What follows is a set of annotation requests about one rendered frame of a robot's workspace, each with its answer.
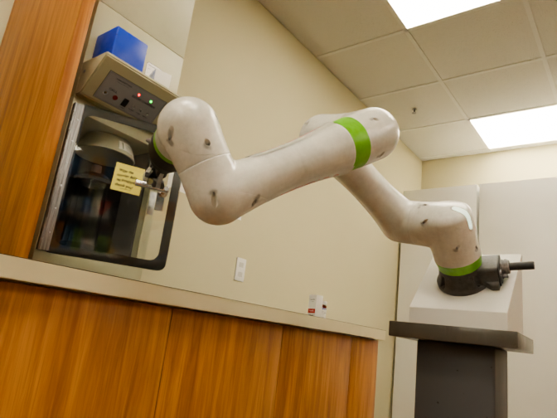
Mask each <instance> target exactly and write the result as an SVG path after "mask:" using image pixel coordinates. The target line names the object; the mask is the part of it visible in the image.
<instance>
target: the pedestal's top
mask: <svg viewBox="0 0 557 418"><path fill-rule="evenodd" d="M389 335H390V336H394V337H398V338H406V339H410V340H414V341H418V340H419V339H422V340H429V341H438V342H446V343H461V344H469V345H477V346H485V347H493V348H499V349H501V350H505V351H507V352H521V353H529V354H534V345H533V340H532V339H530V338H528V337H526V336H525V335H523V334H521V333H518V332H515V331H505V330H495V329H485V328H467V327H457V326H448V325H437V324H427V323H409V322H400V321H390V324H389Z"/></svg>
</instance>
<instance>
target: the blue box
mask: <svg viewBox="0 0 557 418"><path fill-rule="evenodd" d="M147 50H148V45H147V44H145V43H144V42H142V41H140V40H139V39H138V38H137V37H135V36H133V35H132V34H130V33H129V32H127V31H125V30H124V29H123V28H122V27H120V26H117V27H115V28H113V29H111V30H109V31H107V32H105V33H103V34H101V35H99V36H98V37H97V41H96V44H95V48H94V53H93V56H92V58H94V57H96V56H99V55H101V54H103V53H105V52H106V51H108V52H110V53H111V54H113V55H115V56H117V57H118V58H119V59H121V60H122V61H125V62H126V63H128V64H130V65H131V66H132V67H134V68H136V69H137V70H140V71H141V72H143V66H144V62H145V58H146V55H147Z"/></svg>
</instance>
